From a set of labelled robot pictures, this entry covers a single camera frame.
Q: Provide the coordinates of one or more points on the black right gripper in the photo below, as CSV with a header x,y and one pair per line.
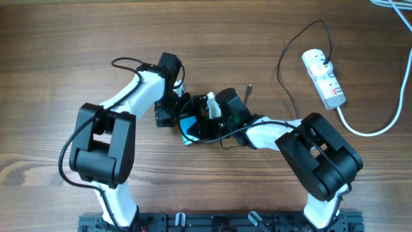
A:
x,y
206,134

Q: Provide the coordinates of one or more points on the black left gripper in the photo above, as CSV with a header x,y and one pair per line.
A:
x,y
161,115

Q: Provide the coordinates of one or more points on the teal Galaxy smartphone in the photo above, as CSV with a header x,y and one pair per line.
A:
x,y
190,127

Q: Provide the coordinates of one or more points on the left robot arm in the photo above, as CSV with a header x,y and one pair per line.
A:
x,y
102,146

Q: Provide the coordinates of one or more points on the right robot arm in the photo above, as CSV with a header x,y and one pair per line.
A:
x,y
322,160

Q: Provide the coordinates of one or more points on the white USB charger plug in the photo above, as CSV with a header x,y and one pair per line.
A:
x,y
319,69

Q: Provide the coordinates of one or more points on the white power strip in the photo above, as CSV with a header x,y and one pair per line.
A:
x,y
327,85

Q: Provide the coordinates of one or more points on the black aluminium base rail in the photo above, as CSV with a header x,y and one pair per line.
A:
x,y
351,221

